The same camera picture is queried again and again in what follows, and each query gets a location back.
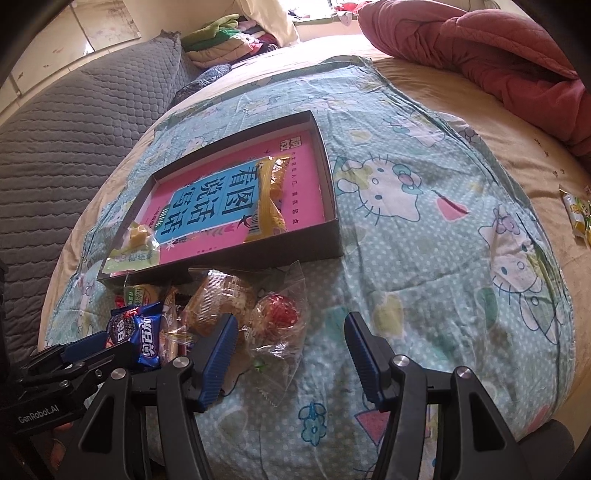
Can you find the small beige snack pack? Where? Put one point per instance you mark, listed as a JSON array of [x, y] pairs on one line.
[[174, 337]]

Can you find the clear pack brown bread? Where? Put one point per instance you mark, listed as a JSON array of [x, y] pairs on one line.
[[219, 294]]

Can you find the hello kitty patterned blanket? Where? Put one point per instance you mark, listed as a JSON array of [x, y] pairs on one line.
[[444, 255]]

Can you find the yellow wafer bar pack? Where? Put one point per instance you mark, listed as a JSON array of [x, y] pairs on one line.
[[267, 221]]

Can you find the dark blue patterned cloth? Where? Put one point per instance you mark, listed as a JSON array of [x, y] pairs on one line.
[[204, 79]]

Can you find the dark cardboard box tray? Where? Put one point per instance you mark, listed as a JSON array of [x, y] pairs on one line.
[[240, 203]]

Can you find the green yellow candy pack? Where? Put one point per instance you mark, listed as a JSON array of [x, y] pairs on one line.
[[578, 211]]

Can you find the green yellow cake snack pack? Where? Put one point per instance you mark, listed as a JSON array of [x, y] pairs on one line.
[[137, 250]]

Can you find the round cake green label pack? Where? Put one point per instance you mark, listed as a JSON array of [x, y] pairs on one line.
[[141, 294]]

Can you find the grey quilted headboard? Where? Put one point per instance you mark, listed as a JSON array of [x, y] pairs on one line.
[[56, 152]]

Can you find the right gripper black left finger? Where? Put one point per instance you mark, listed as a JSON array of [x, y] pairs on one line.
[[111, 440]]

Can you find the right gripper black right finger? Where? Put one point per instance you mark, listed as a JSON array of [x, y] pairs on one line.
[[474, 441]]

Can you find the blue oreo cookie pack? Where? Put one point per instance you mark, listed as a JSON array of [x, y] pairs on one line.
[[138, 325]]

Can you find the clear pack red pastry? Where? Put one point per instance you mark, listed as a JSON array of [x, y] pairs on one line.
[[276, 331]]

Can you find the red quilted comforter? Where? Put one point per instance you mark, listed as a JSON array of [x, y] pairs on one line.
[[507, 55]]

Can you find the beige bed sheet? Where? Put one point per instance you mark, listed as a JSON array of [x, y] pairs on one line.
[[536, 161]]

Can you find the stack of folded clothes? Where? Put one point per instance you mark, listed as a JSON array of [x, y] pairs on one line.
[[228, 40]]

